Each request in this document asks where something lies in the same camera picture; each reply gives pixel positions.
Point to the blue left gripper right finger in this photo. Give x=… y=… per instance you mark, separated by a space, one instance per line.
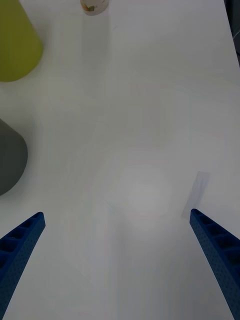
x=220 y=250

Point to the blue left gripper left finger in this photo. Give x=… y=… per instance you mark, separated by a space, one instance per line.
x=17 y=252

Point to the clear plastic bottle white label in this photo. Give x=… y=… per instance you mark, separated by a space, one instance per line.
x=94 y=7

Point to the grey plastic bin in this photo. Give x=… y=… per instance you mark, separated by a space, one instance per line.
x=10 y=160

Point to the yellow-green plastic bin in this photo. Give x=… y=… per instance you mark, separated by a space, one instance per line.
x=15 y=42

